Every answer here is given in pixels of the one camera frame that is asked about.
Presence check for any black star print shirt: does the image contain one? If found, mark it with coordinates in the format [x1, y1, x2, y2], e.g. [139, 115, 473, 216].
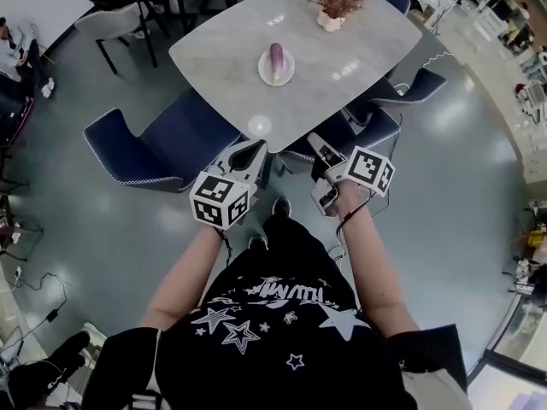
[83, 212, 469, 410]

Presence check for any black case with red trim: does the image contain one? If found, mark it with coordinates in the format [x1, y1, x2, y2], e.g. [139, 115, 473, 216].
[0, 73, 36, 147]

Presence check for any grey chair with black legs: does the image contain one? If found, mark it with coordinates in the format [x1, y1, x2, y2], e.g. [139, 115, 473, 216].
[74, 1, 160, 76]

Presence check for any red and black wrist cable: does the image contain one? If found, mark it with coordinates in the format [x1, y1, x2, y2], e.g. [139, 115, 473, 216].
[334, 185, 386, 247]

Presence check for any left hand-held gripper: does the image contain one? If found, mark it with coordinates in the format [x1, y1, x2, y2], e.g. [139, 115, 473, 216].
[189, 138, 269, 231]

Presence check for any person's left forearm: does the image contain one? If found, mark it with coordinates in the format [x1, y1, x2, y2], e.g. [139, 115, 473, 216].
[139, 225, 228, 329]

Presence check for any pink wavy vase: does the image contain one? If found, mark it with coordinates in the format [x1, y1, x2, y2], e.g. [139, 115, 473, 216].
[315, 9, 346, 33]

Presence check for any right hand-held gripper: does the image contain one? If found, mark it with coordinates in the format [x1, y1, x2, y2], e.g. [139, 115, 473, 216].
[307, 132, 397, 219]

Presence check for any person's right forearm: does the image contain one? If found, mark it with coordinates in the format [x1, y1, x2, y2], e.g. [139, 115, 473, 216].
[338, 181, 421, 340]

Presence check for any white round plate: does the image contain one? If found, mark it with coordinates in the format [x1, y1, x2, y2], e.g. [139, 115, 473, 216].
[257, 49, 297, 87]

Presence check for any purple eggplant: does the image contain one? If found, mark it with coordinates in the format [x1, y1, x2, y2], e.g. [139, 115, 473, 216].
[268, 42, 289, 85]

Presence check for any white wavy floor cable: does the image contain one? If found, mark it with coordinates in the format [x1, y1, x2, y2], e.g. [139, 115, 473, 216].
[421, 50, 455, 70]

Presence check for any black floor cable with adapter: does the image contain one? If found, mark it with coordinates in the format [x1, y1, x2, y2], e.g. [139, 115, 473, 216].
[15, 271, 69, 337]

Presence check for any thin black cable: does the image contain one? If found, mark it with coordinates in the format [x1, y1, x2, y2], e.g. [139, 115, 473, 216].
[215, 226, 234, 269]

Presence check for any grey marble table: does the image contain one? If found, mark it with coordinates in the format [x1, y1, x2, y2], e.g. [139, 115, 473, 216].
[168, 0, 424, 154]

